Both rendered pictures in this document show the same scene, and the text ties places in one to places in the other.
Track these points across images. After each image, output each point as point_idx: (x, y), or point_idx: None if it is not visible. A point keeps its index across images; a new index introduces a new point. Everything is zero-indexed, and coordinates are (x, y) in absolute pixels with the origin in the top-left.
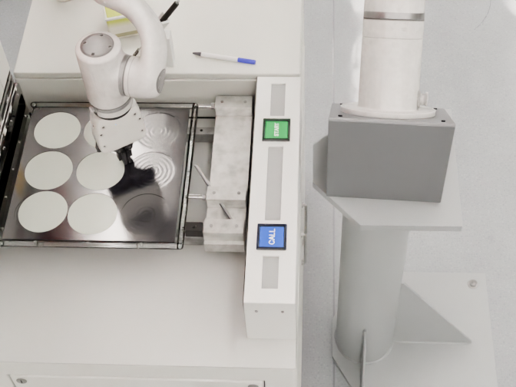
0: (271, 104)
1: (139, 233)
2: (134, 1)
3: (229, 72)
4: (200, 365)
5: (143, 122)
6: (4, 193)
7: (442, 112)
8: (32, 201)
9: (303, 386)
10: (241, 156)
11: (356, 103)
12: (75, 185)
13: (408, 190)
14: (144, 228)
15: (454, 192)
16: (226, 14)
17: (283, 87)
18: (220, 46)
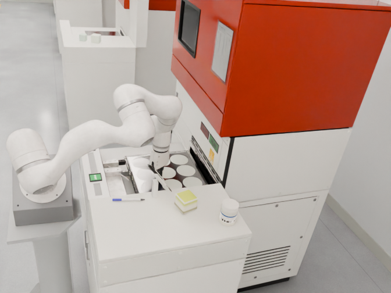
0: (100, 188)
1: (141, 158)
2: (152, 116)
3: (124, 195)
4: (109, 148)
5: (149, 160)
6: (199, 168)
7: (14, 194)
8: (184, 161)
9: (88, 290)
10: (112, 189)
11: (59, 190)
12: (172, 167)
13: None
14: (139, 159)
15: (11, 204)
16: (136, 222)
17: (96, 195)
18: (132, 206)
